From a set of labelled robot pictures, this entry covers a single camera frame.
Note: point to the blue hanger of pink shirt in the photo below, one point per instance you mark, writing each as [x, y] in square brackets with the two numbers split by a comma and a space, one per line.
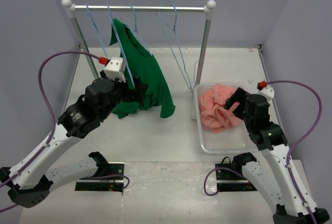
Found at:
[176, 50]

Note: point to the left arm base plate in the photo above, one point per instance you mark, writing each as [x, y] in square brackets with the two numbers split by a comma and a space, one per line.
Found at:
[114, 184]

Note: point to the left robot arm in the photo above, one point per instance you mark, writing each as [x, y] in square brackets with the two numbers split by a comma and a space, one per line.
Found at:
[31, 180]

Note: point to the pink t shirt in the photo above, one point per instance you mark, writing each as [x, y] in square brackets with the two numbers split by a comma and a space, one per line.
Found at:
[213, 116]

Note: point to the metal clothes rack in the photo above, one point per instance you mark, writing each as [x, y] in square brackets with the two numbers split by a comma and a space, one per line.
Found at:
[208, 10]

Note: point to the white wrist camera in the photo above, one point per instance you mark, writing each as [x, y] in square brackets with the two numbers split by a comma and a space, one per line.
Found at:
[115, 69]
[267, 91]

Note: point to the clear plastic basket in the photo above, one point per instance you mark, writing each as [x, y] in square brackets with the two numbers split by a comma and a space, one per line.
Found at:
[228, 142]

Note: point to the blue hanger with green shirt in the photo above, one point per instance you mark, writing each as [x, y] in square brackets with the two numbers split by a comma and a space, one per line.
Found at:
[136, 28]

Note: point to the empty blue hanger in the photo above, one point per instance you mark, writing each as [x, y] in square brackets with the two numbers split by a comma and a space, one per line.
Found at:
[96, 29]
[120, 44]

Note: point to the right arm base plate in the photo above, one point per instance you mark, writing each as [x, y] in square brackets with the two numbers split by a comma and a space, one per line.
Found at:
[229, 182]

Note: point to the green t shirt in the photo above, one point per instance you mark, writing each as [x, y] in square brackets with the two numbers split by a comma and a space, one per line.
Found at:
[145, 66]

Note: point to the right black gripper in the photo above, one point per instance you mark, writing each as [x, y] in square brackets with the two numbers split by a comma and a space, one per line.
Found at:
[239, 95]

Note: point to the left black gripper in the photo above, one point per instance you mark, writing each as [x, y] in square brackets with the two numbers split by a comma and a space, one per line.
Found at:
[137, 95]

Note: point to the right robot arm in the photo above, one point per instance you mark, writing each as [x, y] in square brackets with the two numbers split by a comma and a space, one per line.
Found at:
[284, 191]

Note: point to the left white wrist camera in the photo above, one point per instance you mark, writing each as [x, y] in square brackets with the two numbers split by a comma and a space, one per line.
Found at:
[115, 69]

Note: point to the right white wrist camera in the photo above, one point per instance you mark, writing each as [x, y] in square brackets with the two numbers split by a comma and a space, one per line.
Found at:
[267, 91]

